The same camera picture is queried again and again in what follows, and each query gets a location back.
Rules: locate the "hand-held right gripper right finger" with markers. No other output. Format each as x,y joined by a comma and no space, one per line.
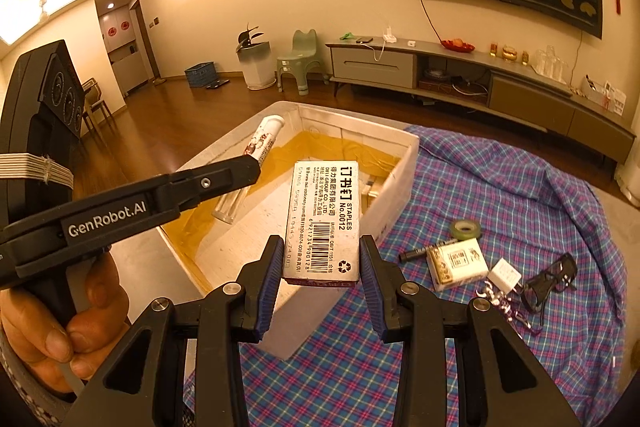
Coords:
372,294

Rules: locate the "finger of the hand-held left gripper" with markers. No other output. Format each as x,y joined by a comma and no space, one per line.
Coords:
210,181

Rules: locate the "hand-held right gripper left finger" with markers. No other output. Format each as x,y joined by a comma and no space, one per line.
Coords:
265,292

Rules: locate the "black marker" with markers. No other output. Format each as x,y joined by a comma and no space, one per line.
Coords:
415,254

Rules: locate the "small glass spray bottle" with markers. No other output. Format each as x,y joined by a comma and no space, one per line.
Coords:
267,134

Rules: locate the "white staples box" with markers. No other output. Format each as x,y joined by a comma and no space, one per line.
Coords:
320,222

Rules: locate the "tissue pack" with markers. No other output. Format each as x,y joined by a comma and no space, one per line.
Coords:
457,264

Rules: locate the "green tape roll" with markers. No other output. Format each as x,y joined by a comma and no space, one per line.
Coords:
472,232

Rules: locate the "white charger plug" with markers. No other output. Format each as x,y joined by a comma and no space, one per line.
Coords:
504,277

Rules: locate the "white foam box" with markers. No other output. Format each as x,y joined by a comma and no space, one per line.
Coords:
350,127

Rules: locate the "black glasses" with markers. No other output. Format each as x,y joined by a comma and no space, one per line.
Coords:
537,292

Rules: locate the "person's left hand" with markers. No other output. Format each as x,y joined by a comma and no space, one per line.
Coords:
45,337

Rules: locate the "black floor scale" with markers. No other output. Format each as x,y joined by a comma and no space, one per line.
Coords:
218,83

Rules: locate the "blue plastic crate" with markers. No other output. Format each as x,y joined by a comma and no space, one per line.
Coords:
201,74

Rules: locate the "white planter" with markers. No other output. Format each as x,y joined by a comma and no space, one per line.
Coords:
257,67

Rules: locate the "wooden dining chair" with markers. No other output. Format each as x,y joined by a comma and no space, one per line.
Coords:
95,102

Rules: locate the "green potted plant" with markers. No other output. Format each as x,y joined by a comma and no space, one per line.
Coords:
248,37

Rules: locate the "green plastic chair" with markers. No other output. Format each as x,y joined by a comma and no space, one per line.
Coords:
302,52

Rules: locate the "plaid cloth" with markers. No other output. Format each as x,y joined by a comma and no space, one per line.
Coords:
500,187

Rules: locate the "white power strip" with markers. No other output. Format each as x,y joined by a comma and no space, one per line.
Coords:
390,37

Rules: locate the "grey television cabinet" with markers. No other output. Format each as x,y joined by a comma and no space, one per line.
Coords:
525,94

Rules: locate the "red fruit plate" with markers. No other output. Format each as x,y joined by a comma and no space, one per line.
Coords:
456,45

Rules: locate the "amber tea cups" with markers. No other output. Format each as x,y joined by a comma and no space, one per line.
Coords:
509,53

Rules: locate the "glass jars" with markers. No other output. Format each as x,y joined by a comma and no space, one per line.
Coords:
550,64

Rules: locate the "white card box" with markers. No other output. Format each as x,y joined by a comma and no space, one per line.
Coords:
607,94

